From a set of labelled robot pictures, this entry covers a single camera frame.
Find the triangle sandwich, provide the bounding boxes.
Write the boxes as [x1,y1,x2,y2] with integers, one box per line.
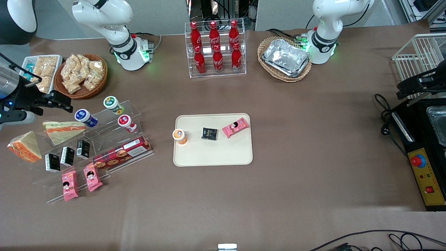
[42,121,86,146]
[7,131,43,163]

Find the pink snack packet with face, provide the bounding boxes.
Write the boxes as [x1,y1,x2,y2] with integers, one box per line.
[222,117,250,139]
[61,170,79,201]
[83,163,103,192]

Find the white wire basket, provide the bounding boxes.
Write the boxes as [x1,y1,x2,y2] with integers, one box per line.
[392,33,446,101]

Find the red cap yogurt bottle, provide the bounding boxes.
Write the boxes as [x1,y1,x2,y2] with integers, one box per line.
[117,115,138,133]

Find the light wicker basket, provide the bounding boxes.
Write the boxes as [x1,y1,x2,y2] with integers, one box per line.
[257,36,313,83]

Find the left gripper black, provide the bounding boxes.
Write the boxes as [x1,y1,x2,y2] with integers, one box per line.
[397,66,446,100]

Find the blue cap yogurt bottle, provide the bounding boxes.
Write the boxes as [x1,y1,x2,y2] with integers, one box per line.
[74,109,99,128]

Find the stack of foil trays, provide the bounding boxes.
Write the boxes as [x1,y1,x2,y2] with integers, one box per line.
[261,38,310,78]

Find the black background equipment rack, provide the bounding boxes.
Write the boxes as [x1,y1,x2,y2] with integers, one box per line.
[188,0,258,31]

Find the clear acrylic stepped shelf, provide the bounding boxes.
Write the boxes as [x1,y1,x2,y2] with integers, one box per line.
[16,100,154,204]

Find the red cookie box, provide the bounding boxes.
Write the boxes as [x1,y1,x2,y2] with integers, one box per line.
[92,136,153,170]

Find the black power cable with plug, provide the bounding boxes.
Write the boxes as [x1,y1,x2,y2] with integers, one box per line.
[374,93,408,157]

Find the clear acrylic bottle rack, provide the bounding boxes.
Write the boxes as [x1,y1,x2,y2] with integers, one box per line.
[184,19,247,78]

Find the brown wicker basket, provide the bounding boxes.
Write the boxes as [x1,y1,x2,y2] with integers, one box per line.
[54,53,108,100]

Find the looped black cable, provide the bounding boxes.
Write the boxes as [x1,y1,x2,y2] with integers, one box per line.
[389,233,446,251]

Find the steel food container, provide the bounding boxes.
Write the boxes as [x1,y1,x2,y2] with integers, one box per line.
[426,106,446,147]

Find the red emergency stop button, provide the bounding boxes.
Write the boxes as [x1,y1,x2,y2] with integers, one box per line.
[410,154,426,168]

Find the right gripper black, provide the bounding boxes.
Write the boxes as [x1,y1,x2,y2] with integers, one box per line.
[0,82,73,116]

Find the aluminium frame structure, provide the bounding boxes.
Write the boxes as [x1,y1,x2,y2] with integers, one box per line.
[399,0,446,28]

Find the black sealing machine yellow panel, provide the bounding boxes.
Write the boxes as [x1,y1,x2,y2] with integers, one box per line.
[390,99,446,212]

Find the beige plastic tray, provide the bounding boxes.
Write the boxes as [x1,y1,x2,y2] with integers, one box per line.
[173,113,253,167]

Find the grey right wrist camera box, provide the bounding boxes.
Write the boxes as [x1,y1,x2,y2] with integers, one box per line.
[0,109,36,126]

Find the rice cracker pack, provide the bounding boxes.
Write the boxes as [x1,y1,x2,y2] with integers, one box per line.
[33,56,59,77]
[35,76,53,94]

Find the red cola bottle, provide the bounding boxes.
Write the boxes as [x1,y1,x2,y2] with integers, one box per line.
[213,45,224,73]
[194,45,207,75]
[209,21,221,52]
[231,43,243,72]
[190,21,202,53]
[229,20,240,50]

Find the orange lidded cup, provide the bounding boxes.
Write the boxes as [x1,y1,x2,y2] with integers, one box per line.
[172,129,188,145]

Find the long black cable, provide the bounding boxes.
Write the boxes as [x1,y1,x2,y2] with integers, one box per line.
[308,229,446,251]

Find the green cap yogurt bottle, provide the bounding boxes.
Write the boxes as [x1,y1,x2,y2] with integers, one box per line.
[103,96,125,115]

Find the clear bag of puffed snacks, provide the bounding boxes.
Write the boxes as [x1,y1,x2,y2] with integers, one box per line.
[89,60,105,76]
[83,71,102,90]
[63,79,83,94]
[60,56,81,81]
[78,54,92,70]

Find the white rectangular snack tray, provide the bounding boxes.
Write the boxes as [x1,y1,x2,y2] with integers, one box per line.
[21,55,63,94]

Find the silver metal lever bar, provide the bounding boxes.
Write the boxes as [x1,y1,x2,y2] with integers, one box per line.
[406,93,432,107]

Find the black cables at arm base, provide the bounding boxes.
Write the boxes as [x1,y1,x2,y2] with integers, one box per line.
[267,29,308,44]

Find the grey cable at arm base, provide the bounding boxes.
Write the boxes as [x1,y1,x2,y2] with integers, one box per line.
[131,32,163,53]

